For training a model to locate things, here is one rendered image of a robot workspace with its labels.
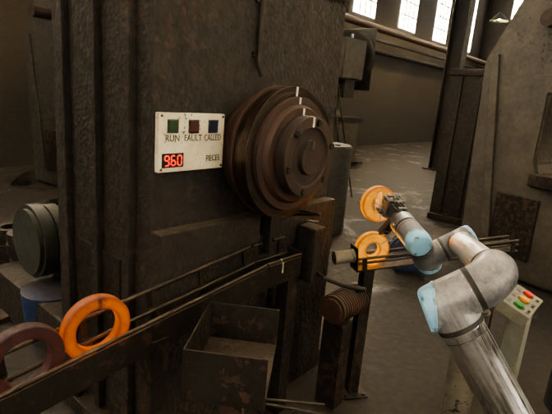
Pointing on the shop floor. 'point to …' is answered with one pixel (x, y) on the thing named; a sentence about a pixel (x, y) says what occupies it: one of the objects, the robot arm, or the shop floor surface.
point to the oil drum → (339, 183)
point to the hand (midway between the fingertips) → (379, 199)
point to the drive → (33, 262)
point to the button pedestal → (516, 328)
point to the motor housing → (336, 343)
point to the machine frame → (80, 29)
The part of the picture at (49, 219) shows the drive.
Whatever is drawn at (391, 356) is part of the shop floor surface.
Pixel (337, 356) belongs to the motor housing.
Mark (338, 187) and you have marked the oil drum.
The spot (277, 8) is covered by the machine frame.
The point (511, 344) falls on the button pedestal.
